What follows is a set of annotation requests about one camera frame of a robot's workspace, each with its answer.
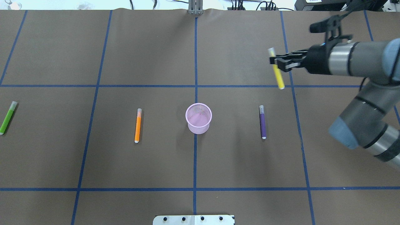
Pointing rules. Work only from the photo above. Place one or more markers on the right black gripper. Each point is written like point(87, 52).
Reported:
point(318, 59)

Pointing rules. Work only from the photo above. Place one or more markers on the yellow highlighter pen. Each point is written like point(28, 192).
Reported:
point(277, 72)

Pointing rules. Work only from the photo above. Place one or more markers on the green highlighter pen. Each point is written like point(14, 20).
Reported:
point(8, 117)

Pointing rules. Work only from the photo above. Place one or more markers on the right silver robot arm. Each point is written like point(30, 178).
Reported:
point(361, 123)

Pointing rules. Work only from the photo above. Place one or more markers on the purple highlighter pen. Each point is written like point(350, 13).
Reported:
point(262, 122)

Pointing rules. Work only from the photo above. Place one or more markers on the orange highlighter pen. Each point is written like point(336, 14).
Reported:
point(138, 125)

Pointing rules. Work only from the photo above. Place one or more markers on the round silver key tag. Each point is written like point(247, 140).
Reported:
point(13, 5)

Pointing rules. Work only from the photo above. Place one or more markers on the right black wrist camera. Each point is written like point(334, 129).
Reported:
point(331, 27)

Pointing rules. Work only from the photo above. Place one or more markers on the grey aluminium frame post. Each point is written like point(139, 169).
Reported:
point(195, 7)

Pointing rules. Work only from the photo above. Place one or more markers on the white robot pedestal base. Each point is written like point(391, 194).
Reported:
point(194, 220)

